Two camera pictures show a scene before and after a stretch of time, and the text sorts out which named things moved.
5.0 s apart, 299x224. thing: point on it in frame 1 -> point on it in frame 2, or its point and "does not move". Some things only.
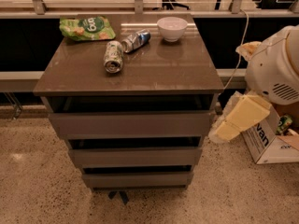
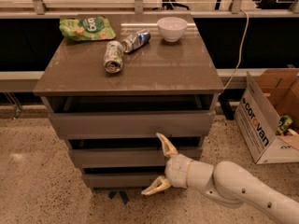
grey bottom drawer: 138,181 does not move
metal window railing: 237,9 does not move
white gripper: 270,68 -> 176,171
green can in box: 284,123 does not move
